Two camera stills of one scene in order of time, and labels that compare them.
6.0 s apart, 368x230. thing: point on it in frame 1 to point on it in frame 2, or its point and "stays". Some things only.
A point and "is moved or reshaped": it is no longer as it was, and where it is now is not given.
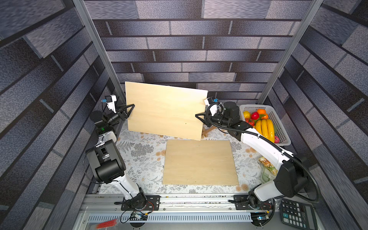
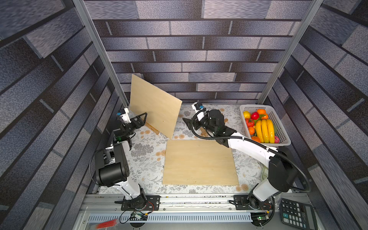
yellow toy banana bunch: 266,128 stays
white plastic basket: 281,133 stays
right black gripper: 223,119 to 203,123
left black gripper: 131,105 to 139,121
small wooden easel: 205,132 stays
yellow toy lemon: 247,114 stays
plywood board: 165,110 is moved or reshaped
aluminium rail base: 199,212 stays
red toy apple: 255,115 stays
